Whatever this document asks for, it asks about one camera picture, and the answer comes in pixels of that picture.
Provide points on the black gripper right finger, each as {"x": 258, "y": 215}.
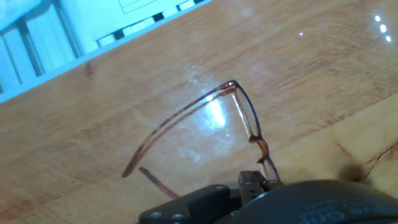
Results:
{"x": 269, "y": 184}

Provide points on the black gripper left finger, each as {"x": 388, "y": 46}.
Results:
{"x": 199, "y": 202}

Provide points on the red-framed glasses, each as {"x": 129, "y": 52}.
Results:
{"x": 174, "y": 116}

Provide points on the glossy wooden board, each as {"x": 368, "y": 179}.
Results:
{"x": 311, "y": 93}

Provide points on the white printed paper sheet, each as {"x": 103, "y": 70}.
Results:
{"x": 102, "y": 18}

